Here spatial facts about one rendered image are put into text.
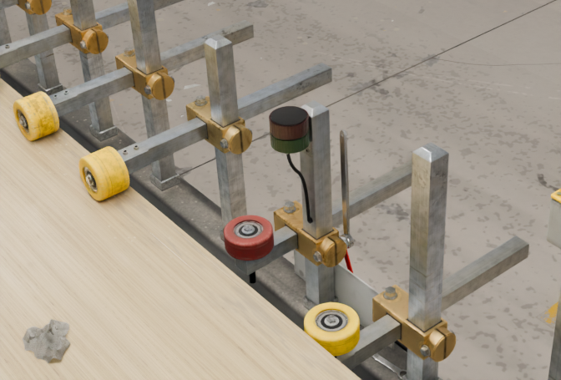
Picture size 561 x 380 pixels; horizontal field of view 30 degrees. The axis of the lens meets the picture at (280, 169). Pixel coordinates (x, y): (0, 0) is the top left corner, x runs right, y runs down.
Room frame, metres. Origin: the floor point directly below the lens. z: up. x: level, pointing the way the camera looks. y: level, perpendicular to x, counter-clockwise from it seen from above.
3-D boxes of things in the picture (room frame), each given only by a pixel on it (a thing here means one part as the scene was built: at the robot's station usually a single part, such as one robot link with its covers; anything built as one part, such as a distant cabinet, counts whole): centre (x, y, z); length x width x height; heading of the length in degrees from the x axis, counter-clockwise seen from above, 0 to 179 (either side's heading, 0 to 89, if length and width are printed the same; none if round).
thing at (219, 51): (1.57, 0.09, 0.89); 0.04 x 0.04 x 0.48; 36
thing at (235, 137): (1.58, 0.10, 0.95); 0.14 x 0.06 x 0.05; 36
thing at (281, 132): (1.34, -0.02, 1.10); 0.06 x 0.06 x 0.02
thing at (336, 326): (1.11, -0.06, 0.85); 0.08 x 0.08 x 0.11
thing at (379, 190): (1.45, -0.10, 0.84); 0.43 x 0.03 x 0.04; 126
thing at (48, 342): (1.10, 0.35, 0.91); 0.09 x 0.07 x 0.02; 12
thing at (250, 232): (1.33, 0.06, 0.85); 0.08 x 0.08 x 0.11
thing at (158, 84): (1.79, 0.25, 0.95); 0.14 x 0.06 x 0.05; 36
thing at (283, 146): (1.34, -0.02, 1.08); 0.06 x 0.06 x 0.02
